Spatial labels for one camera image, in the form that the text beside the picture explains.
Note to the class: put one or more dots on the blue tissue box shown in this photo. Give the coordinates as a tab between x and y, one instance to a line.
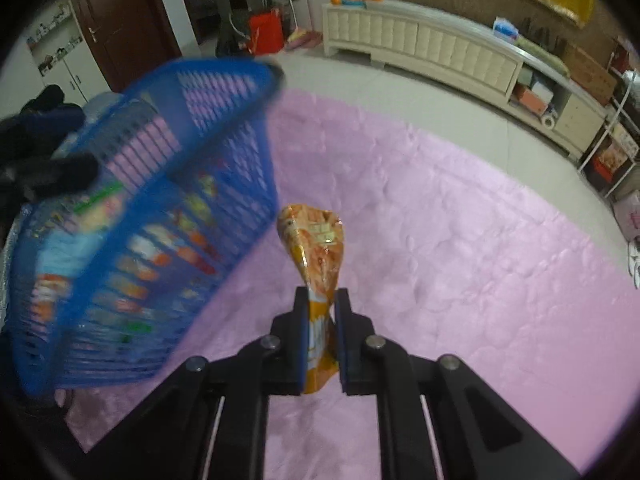
506	30

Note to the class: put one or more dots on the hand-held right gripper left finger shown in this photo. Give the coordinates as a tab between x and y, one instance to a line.
301	340

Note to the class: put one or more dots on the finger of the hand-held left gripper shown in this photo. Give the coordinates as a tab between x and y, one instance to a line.
40	120
65	175

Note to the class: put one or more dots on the white slippers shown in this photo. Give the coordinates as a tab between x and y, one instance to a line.
635	265

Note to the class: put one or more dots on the brown wooden door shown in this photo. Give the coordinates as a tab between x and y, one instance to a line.
125	20

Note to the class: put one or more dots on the white tape roll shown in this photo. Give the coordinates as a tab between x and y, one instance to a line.
550	120

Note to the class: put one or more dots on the pink quilted table cover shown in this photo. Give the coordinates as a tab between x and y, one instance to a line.
450	260

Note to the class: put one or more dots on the orange box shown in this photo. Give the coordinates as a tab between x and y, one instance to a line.
532	99

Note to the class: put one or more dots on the pink broom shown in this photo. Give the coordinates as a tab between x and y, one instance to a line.
302	37

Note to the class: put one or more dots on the red bag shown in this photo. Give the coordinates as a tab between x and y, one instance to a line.
265	32

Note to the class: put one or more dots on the pink tote bag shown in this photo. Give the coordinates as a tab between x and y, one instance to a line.
629	217

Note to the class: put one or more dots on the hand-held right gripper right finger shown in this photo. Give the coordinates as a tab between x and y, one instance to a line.
342	340

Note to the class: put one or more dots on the blue plastic basket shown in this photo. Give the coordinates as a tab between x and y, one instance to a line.
220	125

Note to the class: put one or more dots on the white storage cabinet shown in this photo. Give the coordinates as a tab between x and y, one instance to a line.
60	55

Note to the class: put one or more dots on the cream TV cabinet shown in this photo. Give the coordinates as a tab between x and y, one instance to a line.
430	45

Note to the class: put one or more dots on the brown cardboard box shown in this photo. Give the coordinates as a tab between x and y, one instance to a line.
590	72

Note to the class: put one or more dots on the dark cloth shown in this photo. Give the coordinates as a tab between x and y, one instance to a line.
50	100

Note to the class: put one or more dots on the dark bag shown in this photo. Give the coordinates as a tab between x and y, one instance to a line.
232	35

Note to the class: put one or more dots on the cat picture box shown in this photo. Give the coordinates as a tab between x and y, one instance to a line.
610	161

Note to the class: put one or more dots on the green folded cloth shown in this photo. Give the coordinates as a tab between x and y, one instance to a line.
542	55

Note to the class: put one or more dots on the red box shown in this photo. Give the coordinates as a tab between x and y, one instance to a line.
622	55

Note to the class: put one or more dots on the orange noodle snack packet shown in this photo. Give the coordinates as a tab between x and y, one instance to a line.
315	255

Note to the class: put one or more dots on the pile of assorted snacks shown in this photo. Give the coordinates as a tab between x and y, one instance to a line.
55	280

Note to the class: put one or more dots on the white metal shelf rack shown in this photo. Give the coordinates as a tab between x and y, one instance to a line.
612	125

